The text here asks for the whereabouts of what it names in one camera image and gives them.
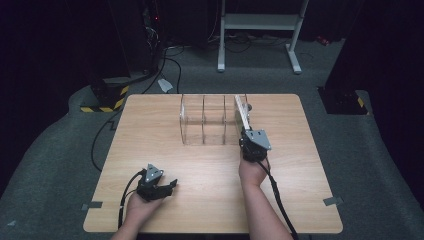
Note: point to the black base with yellow stripes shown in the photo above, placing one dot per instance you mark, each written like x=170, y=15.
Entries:
x=343, y=101
x=106, y=98

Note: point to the white metal stand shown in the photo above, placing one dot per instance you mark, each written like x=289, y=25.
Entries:
x=260, y=21

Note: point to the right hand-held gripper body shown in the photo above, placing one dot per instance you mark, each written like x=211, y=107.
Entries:
x=255, y=146

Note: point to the grey tape strip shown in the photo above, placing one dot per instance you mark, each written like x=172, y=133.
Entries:
x=332, y=201
x=92, y=205

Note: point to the person's left hand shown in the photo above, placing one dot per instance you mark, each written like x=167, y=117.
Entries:
x=141, y=208

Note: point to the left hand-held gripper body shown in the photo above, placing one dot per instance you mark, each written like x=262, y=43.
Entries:
x=150, y=186

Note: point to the person's right hand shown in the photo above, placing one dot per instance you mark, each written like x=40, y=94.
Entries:
x=251, y=173

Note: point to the small red object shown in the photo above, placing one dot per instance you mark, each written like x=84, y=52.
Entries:
x=322, y=40

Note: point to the dark computer tower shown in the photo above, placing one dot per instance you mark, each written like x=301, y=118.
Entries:
x=151, y=40

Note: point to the round table grommet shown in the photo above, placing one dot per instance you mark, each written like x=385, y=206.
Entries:
x=250, y=107

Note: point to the clear acrylic divider rack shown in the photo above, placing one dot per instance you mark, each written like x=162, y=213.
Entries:
x=206, y=130

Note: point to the picture book with green leaf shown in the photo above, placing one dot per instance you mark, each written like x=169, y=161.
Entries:
x=242, y=113

